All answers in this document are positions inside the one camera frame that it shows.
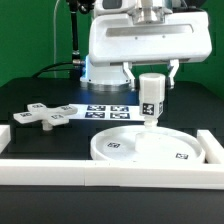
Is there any white right fence bar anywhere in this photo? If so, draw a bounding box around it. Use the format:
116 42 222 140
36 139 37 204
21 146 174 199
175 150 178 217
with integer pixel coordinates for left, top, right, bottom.
197 130 224 165

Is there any white cross-shaped table base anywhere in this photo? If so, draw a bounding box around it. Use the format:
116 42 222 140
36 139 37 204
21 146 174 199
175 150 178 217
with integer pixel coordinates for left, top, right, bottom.
13 103 78 131

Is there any white round table top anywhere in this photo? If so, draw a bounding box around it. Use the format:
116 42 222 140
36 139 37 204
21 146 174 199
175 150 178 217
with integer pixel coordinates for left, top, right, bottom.
90 125 205 164

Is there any white front fence bar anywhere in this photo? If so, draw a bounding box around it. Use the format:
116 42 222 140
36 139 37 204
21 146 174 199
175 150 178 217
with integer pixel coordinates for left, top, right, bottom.
0 159 224 190

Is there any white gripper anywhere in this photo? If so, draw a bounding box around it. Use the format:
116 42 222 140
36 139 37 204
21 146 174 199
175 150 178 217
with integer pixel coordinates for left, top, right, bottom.
89 12 212 90

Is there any black camera stand pole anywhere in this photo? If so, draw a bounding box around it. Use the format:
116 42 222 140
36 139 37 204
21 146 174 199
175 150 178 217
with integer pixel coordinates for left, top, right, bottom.
66 0 96 81

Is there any white marker sheet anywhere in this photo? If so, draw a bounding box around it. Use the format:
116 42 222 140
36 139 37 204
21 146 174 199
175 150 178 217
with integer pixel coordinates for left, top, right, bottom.
69 104 144 121

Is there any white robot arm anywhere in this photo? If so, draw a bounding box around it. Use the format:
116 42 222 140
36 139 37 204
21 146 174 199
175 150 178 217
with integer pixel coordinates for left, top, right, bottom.
80 0 212 91

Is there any white fence bar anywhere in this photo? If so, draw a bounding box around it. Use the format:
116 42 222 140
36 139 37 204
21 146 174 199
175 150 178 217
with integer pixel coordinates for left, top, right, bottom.
0 159 224 190
0 125 11 153
197 130 224 165

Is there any black cable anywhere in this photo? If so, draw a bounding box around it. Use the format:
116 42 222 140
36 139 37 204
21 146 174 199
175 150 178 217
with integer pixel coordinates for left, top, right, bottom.
31 60 86 79

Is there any white left fence bar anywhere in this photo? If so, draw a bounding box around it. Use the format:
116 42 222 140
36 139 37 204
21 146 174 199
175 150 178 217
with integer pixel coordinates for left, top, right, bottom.
0 125 11 153

